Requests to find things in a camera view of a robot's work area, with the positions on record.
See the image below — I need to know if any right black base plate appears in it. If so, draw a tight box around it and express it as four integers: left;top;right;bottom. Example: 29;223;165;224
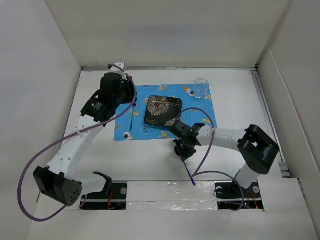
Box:
213;180;264;211

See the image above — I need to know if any clear plastic cup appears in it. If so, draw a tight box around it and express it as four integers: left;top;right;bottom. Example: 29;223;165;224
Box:
193;78;209;99

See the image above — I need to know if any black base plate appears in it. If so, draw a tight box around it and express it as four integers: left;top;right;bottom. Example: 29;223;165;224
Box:
79;181;128;211
213;180;264;211

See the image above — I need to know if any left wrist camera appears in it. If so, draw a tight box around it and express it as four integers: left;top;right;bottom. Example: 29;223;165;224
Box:
108;61;126;74

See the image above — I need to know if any purple iridescent spoon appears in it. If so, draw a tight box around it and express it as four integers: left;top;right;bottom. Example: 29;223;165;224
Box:
174;146;196;186

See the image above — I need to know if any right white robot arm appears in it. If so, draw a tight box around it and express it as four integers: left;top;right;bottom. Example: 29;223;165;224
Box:
170;120;280;197

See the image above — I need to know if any iridescent fork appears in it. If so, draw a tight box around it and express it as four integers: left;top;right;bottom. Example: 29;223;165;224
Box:
129;102;137;132

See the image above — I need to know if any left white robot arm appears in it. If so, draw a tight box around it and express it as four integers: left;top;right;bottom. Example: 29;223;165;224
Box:
33;72;135;207

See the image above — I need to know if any dark floral square plate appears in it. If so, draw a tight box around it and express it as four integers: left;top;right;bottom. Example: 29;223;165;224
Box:
144;95;183;127

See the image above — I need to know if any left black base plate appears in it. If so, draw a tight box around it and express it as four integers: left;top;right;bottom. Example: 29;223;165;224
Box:
79;181;128;211

